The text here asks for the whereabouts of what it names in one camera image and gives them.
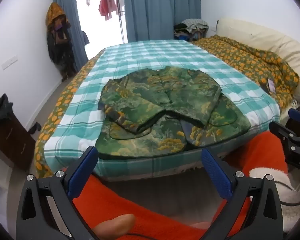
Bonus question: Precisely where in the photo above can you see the black sock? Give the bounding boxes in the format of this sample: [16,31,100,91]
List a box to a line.
[28,122,42,134]

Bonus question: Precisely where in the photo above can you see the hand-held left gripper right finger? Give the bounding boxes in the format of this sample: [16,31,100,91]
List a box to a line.
[201,147,283,240]

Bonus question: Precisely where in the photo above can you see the dark wooden cabinet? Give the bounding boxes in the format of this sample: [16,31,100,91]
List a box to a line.
[0,115,37,172]

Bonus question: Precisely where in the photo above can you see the wall switch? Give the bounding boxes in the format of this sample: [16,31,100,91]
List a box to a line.
[0,55,19,70]

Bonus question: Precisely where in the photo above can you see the pink hanging clothes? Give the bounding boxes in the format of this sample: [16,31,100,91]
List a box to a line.
[98,0,118,21]

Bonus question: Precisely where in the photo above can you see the pile of clothes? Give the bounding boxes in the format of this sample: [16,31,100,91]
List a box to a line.
[174,19,209,42]

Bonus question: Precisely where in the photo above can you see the white fleece cuff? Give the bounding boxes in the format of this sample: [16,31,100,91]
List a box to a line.
[249,166,300,232]

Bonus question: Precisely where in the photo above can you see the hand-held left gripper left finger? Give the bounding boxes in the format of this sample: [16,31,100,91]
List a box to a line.
[16,146,100,240]

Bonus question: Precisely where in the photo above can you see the teal checked blanket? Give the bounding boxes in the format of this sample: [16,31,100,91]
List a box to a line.
[44,39,282,181]

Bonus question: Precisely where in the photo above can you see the orange floral quilt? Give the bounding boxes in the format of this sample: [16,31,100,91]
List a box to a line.
[192,35,300,108]

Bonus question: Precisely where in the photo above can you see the clothes on coat rack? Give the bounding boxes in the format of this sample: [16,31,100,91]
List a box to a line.
[45,2,78,82]

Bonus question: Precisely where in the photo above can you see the black cable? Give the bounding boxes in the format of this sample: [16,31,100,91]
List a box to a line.
[277,182,300,206]

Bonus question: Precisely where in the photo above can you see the dark cloth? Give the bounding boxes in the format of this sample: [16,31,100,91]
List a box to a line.
[0,94,15,136]

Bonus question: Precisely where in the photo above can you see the orange floral bed sheet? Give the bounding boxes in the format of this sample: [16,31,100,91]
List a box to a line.
[34,54,103,178]

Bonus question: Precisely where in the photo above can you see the blue curtain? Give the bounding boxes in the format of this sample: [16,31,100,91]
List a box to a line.
[123,0,202,43]
[51,0,90,72]

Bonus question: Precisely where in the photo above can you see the person's orange fleece clothing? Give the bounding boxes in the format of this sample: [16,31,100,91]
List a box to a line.
[72,130,290,240]

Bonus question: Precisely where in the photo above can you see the green printed coat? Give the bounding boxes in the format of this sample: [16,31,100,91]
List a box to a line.
[94,66,252,158]

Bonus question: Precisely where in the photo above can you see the person's left hand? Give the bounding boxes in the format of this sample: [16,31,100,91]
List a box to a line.
[93,214,136,240]

